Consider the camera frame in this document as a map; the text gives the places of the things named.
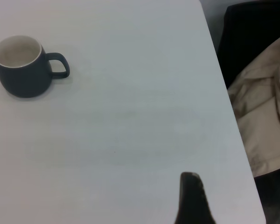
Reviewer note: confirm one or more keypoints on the beige jacket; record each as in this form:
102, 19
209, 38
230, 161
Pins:
259, 105

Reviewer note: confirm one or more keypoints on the black chair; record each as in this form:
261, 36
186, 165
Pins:
247, 28

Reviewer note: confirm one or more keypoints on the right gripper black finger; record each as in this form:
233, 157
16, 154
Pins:
191, 200

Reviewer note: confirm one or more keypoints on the dark grey ceramic mug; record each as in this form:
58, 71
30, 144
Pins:
23, 79

